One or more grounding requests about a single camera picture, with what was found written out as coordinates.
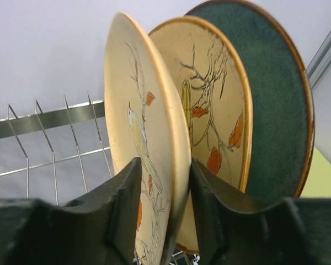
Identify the lime green storage box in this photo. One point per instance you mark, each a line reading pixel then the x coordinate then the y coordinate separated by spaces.
pixel 318 183

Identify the dark teal glazed plate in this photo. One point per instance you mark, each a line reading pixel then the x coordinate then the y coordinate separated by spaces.
pixel 283 112

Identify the beige plate with bird drawing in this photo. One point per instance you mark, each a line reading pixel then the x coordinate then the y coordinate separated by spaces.
pixel 145 119

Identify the steel two-tier dish rack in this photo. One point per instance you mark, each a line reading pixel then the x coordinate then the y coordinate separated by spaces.
pixel 55 155

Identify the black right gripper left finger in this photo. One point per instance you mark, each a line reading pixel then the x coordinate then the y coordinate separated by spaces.
pixel 96 228

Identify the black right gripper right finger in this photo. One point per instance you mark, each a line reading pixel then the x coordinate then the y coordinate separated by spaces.
pixel 233 228

